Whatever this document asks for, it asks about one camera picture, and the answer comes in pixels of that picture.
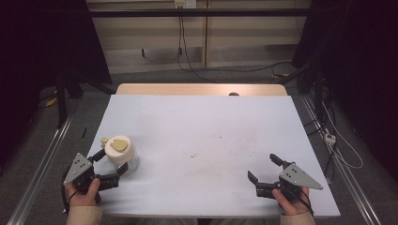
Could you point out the person's right hand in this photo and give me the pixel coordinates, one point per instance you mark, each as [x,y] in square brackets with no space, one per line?
[292,204]

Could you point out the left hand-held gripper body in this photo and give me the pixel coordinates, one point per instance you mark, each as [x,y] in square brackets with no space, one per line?
[78,170]

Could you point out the person's left hand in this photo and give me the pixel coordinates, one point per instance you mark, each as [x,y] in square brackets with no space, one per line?
[83,197]

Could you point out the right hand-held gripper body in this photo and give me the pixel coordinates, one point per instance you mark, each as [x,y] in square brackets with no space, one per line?
[294,178]

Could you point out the black metal stand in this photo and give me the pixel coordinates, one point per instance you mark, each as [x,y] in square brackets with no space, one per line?
[61,100]
[317,90]

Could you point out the white wall outlet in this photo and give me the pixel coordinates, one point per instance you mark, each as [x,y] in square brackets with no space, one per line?
[185,3]

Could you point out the aluminium floor rail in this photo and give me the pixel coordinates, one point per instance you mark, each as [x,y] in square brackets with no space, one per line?
[40,175]
[347,178]

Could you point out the white table mat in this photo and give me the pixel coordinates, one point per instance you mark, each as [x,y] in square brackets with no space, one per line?
[200,131]

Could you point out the yellow floor tape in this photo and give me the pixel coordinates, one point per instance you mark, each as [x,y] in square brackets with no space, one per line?
[50,102]

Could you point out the black horizontal bar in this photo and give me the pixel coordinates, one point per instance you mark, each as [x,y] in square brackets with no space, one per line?
[200,12]

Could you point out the small black stick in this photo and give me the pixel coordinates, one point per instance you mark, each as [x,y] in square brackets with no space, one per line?
[84,133]

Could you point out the round table grommet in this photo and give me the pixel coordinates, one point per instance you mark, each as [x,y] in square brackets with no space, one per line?
[233,94]

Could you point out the dark curtain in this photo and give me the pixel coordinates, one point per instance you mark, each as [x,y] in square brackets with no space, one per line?
[37,47]
[366,62]

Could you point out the wooden table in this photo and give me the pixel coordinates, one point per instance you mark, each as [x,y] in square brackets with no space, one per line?
[187,89]

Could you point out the wooden vertical strip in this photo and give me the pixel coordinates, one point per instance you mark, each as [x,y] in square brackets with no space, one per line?
[205,34]

